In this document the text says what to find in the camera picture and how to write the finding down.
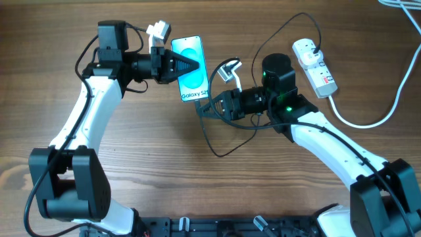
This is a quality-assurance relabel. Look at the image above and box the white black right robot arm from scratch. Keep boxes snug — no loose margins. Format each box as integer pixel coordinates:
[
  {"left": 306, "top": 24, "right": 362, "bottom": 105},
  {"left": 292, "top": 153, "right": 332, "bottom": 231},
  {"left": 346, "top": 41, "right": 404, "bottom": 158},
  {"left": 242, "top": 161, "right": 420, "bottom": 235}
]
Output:
[{"left": 196, "top": 53, "right": 420, "bottom": 236}]

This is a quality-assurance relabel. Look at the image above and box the Galaxy S25 smartphone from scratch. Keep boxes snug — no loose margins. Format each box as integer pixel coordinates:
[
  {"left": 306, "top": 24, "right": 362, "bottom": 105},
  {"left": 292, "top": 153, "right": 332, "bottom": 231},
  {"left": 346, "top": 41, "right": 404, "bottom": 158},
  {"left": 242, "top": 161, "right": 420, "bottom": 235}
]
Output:
[{"left": 171, "top": 36, "right": 209, "bottom": 102}]

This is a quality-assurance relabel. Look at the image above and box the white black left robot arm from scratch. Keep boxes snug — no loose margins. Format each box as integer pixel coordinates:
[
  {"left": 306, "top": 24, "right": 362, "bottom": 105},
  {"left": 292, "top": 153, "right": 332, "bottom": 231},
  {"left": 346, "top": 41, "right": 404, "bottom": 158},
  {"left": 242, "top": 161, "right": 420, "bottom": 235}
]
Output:
[{"left": 28, "top": 20, "right": 199, "bottom": 236}]

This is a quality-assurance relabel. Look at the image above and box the white charger plug adapter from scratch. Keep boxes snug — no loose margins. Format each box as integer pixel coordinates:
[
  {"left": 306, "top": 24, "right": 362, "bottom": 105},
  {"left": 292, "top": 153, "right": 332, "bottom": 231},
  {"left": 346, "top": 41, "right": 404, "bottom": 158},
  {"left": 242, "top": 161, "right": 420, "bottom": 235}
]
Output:
[{"left": 298, "top": 50, "right": 324, "bottom": 70}]

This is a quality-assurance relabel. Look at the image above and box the white power strip cord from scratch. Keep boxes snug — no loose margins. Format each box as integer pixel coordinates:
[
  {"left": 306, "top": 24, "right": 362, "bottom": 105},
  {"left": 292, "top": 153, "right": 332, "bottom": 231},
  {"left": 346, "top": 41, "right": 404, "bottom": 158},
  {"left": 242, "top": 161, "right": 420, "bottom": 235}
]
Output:
[{"left": 328, "top": 0, "right": 421, "bottom": 130}]

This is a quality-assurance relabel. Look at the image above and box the black USB charging cable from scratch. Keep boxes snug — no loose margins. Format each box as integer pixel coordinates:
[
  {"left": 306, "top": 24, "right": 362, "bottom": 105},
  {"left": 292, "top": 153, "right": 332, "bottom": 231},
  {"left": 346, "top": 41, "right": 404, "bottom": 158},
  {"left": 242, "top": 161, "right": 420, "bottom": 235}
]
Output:
[{"left": 193, "top": 12, "right": 322, "bottom": 158}]

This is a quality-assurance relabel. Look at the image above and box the white power strip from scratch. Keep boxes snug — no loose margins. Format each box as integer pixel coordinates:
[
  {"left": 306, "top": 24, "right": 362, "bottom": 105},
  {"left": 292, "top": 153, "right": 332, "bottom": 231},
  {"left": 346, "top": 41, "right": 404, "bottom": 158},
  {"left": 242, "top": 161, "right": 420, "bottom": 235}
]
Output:
[{"left": 292, "top": 38, "right": 337, "bottom": 98}]

